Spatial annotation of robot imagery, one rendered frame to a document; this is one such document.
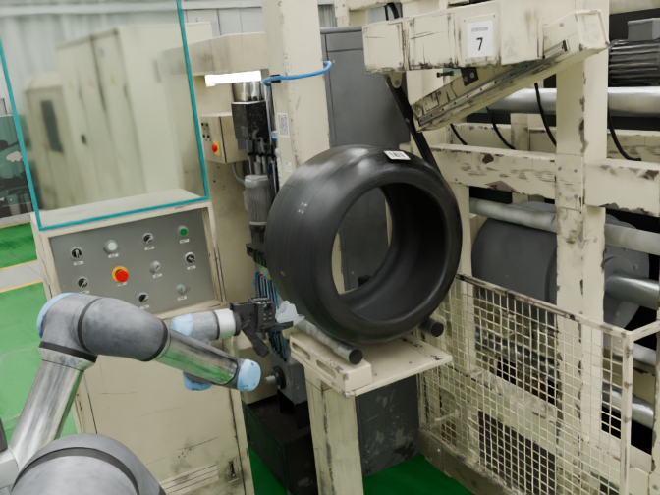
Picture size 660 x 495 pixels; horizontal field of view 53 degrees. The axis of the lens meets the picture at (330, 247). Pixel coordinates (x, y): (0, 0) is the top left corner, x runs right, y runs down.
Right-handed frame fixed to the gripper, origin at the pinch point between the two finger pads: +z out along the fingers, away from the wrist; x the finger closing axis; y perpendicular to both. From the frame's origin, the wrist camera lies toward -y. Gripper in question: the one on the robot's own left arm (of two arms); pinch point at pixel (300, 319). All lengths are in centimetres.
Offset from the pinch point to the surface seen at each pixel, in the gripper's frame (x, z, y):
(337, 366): -6.1, 8.7, -13.3
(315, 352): 6.6, 8.4, -13.4
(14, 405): 230, -67, -110
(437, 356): -8.3, 42.0, -15.3
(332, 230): -11.6, 3.5, 26.8
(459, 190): 21, 71, 30
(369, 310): 12.0, 30.4, -5.3
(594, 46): -47, 52, 72
